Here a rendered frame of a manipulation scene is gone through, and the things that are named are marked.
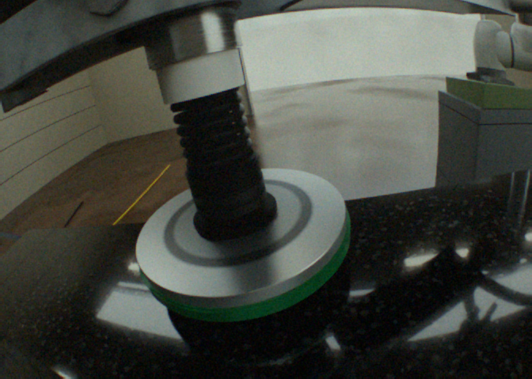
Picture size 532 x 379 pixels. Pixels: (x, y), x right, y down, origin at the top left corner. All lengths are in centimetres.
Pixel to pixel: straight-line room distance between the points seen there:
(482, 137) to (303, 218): 94
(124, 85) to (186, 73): 615
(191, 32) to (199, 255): 17
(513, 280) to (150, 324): 35
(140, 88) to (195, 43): 591
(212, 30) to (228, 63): 3
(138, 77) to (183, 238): 589
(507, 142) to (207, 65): 113
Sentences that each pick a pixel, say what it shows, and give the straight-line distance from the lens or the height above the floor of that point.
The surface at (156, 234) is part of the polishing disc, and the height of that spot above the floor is 88.
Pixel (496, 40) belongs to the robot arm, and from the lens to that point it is 127.
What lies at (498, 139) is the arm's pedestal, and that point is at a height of 68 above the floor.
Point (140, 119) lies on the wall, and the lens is 628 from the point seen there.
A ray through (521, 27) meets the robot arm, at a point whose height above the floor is 112.
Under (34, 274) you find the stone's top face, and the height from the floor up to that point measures 83.
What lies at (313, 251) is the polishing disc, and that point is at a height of 88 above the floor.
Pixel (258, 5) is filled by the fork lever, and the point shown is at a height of 108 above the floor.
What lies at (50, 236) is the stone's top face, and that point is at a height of 83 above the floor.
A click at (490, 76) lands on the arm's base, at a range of 126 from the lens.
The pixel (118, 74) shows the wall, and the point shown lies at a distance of 643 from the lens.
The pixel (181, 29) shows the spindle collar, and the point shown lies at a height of 106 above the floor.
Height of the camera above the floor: 102
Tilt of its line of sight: 25 degrees down
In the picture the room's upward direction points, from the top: 12 degrees counter-clockwise
